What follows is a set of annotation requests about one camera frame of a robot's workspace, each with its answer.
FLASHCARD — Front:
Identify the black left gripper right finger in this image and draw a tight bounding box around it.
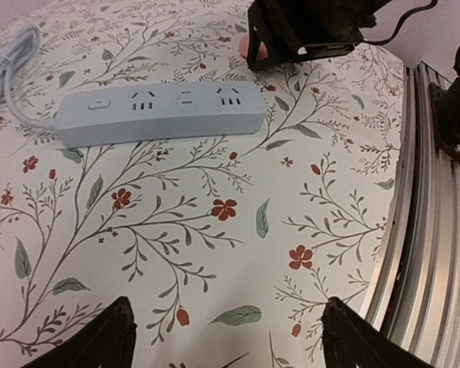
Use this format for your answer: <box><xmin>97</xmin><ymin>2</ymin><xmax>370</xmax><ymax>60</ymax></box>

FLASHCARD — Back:
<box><xmin>321</xmin><ymin>297</ymin><xmax>430</xmax><ymax>368</ymax></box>

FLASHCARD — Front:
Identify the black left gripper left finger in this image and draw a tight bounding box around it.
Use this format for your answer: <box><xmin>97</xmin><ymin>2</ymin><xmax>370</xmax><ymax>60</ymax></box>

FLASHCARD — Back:
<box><xmin>26</xmin><ymin>296</ymin><xmax>136</xmax><ymax>368</ymax></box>

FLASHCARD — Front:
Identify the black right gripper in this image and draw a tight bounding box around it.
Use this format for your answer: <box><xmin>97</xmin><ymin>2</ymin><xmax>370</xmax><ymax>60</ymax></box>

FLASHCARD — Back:
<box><xmin>246</xmin><ymin>1</ymin><xmax>378</xmax><ymax>71</ymax></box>

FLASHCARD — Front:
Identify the pink charger plug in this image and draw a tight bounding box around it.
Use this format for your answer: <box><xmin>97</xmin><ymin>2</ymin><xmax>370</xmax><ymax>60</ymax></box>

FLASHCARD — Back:
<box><xmin>238</xmin><ymin>34</ymin><xmax>268</xmax><ymax>60</ymax></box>

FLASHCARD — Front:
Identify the light blue power strip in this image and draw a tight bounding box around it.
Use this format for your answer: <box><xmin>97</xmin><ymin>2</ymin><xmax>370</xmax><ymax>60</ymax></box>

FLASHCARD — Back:
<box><xmin>54</xmin><ymin>81</ymin><xmax>266</xmax><ymax>148</ymax></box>

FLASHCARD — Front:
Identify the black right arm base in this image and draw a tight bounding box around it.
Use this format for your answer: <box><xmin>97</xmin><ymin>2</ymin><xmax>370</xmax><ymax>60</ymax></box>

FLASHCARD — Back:
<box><xmin>429</xmin><ymin>77</ymin><xmax>460</xmax><ymax>165</ymax></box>

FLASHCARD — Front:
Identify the floral patterned table mat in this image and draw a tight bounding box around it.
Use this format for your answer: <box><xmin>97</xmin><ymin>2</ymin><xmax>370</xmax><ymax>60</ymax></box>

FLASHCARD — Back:
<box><xmin>0</xmin><ymin>1</ymin><xmax>404</xmax><ymax>367</ymax></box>

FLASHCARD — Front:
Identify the aluminium front rail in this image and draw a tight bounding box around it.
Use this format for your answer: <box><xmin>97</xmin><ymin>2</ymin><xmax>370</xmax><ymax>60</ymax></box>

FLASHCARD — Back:
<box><xmin>360</xmin><ymin>63</ymin><xmax>460</xmax><ymax>367</ymax></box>

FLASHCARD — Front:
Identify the light blue strip cable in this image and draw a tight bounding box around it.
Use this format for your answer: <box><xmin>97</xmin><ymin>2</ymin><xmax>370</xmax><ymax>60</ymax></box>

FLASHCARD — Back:
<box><xmin>0</xmin><ymin>22</ymin><xmax>57</xmax><ymax>131</ymax></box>

